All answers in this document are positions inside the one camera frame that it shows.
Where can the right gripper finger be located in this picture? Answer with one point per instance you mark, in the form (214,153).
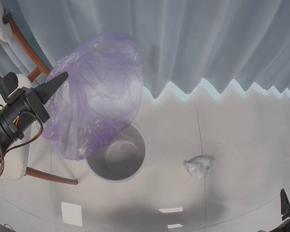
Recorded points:
(285,203)

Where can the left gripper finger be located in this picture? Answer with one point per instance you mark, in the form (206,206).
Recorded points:
(49,86)

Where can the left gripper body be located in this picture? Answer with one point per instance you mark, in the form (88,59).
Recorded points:
(35,106)

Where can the purple plastic bag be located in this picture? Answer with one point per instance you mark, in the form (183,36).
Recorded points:
(99,93)

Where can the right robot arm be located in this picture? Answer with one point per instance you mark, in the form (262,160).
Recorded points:
(287,227)

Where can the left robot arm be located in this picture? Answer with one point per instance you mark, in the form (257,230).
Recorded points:
(0,144)

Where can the white trash bin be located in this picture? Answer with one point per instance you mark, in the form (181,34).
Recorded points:
(125,153)

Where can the crumpled white paper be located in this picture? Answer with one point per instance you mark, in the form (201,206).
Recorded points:
(198,167)

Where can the pale blue curtain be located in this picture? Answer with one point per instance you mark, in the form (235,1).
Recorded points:
(195,32)

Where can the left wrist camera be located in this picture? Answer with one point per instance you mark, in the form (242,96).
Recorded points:
(7,86)

